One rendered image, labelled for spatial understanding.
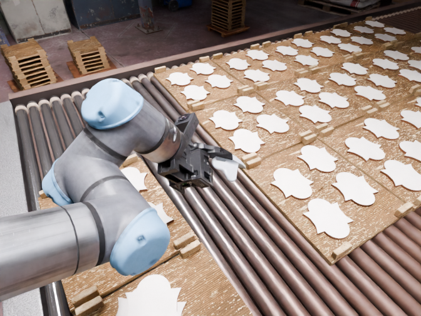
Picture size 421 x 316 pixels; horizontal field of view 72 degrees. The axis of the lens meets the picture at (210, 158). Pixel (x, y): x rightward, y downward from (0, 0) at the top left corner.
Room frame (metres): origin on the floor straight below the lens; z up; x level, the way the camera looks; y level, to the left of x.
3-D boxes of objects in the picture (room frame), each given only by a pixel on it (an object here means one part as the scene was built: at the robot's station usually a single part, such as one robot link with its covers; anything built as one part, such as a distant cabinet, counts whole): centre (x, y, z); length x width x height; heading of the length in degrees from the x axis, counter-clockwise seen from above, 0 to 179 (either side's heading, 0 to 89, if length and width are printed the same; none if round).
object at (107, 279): (0.52, 0.29, 0.93); 0.41 x 0.35 x 0.02; 34
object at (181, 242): (0.43, 0.07, 0.95); 0.06 x 0.02 x 0.03; 124
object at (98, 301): (0.26, 0.28, 0.95); 0.06 x 0.02 x 0.03; 123
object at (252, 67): (1.53, -0.26, 0.94); 0.41 x 0.35 x 0.04; 31
